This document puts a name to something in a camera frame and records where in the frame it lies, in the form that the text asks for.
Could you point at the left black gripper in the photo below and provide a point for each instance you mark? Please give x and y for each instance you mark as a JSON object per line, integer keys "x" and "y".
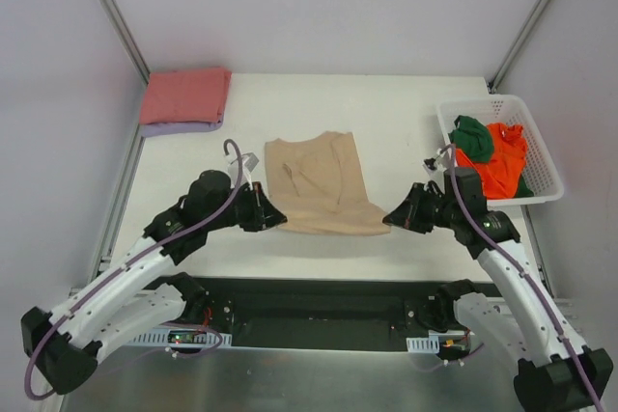
{"x": 258, "y": 206}

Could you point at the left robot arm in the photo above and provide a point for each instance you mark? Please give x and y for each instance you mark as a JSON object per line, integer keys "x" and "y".
{"x": 65, "y": 345}

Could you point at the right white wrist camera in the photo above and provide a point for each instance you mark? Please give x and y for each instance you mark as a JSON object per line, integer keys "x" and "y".
{"x": 441, "y": 161}

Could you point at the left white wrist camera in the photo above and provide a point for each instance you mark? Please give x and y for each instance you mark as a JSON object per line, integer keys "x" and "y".
{"x": 240, "y": 169}

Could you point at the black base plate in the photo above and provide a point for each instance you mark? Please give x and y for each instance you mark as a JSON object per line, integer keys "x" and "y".
{"x": 318, "y": 314}

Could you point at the aluminium frame post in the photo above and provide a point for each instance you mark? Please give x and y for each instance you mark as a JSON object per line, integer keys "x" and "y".
{"x": 522, "y": 38}
{"x": 118, "y": 22}

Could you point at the white plastic basket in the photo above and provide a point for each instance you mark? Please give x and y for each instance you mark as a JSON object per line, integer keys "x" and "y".
{"x": 497, "y": 136}

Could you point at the folded lavender t shirt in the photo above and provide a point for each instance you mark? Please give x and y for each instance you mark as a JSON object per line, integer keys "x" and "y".
{"x": 172, "y": 126}

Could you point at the white cable duct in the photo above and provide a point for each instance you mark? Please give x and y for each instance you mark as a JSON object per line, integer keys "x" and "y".
{"x": 180, "y": 338}
{"x": 434, "y": 343}

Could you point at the green t shirt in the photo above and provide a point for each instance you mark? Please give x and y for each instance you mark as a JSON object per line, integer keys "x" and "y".
{"x": 473, "y": 137}

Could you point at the orange t shirt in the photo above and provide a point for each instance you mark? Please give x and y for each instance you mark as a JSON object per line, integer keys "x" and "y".
{"x": 497, "y": 166}

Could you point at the right aluminium frame post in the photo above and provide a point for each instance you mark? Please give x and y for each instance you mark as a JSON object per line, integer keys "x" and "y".
{"x": 522, "y": 38}

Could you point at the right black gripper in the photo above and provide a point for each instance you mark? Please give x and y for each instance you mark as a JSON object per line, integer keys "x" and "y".
{"x": 417, "y": 207}

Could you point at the beige t shirt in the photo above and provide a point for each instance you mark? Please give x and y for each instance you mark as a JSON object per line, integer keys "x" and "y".
{"x": 319, "y": 185}

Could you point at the right white cable duct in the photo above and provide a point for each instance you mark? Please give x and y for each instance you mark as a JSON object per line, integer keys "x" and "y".
{"x": 434, "y": 343}

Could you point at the left white cable duct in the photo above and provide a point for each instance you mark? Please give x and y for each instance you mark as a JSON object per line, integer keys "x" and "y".
{"x": 180, "y": 338}

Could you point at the folded pink t shirt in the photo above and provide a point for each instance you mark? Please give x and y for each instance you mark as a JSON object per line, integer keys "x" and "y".
{"x": 186, "y": 96}

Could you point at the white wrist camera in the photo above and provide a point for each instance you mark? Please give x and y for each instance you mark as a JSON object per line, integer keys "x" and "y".
{"x": 240, "y": 169}
{"x": 441, "y": 161}

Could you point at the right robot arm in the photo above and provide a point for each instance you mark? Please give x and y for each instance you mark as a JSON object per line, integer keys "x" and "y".
{"x": 553, "y": 367}

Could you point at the left aluminium frame post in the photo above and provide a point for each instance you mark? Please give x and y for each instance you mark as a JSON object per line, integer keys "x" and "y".
{"x": 118, "y": 22}

